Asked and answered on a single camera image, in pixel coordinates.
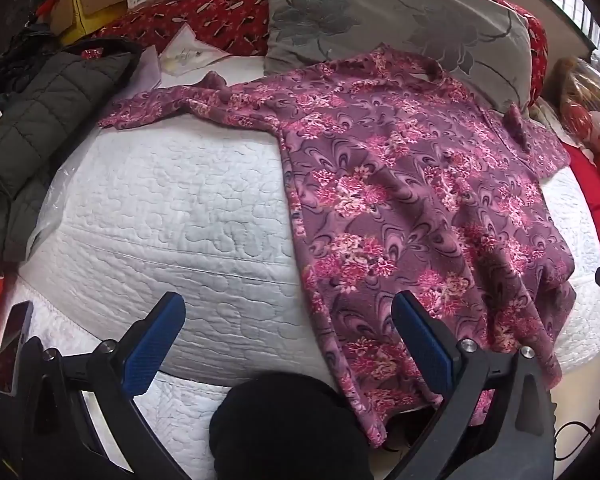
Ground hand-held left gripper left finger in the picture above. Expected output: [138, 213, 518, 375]
[11, 291, 197, 480]

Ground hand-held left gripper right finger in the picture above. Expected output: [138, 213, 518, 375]
[380, 290, 556, 480]

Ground purple floral shirt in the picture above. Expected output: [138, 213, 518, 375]
[97, 45, 578, 448]

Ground smartphone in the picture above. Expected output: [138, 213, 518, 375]
[0, 301, 34, 397]

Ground white quilted bed cover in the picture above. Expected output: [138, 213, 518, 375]
[0, 50, 600, 480]

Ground black cloth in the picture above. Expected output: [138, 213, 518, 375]
[210, 370, 371, 480]

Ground crumpled clear plastic film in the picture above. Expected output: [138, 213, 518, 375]
[27, 160, 88, 256]

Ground plastic wrapped red doll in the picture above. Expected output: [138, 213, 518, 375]
[552, 57, 600, 181]

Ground dark green puffer jacket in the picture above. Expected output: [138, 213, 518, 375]
[0, 40, 143, 321]

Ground pale lilac sheet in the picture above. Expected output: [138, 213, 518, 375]
[130, 45, 163, 96]

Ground clear plastic bag with paper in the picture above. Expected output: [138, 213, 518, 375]
[157, 25, 231, 73]

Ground grey floral pillow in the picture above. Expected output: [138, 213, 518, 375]
[262, 0, 533, 113]

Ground red patterned blanket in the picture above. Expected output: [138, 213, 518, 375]
[95, 0, 548, 106]

